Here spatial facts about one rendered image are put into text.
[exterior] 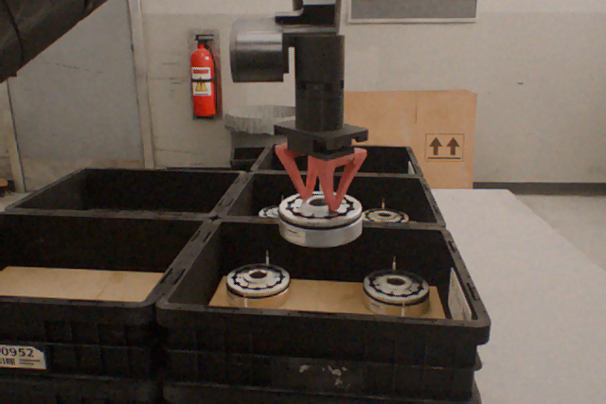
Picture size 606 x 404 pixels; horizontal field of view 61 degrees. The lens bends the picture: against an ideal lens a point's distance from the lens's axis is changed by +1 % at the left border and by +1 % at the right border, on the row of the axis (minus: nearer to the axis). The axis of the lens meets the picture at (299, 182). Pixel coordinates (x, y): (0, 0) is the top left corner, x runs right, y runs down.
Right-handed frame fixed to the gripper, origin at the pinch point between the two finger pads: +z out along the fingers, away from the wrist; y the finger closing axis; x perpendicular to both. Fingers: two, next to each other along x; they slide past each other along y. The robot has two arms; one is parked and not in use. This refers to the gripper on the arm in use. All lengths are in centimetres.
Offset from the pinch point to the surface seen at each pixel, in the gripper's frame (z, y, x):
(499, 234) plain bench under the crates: 38, -20, 85
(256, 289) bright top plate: 19.3, -14.9, 0.1
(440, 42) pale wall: 3, -176, 280
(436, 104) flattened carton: 44, -166, 265
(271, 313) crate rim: 11.7, 1.4, -9.2
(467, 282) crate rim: 12.3, 12.1, 15.1
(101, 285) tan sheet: 21.9, -37.4, -15.9
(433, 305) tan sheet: 22.6, 3.2, 21.3
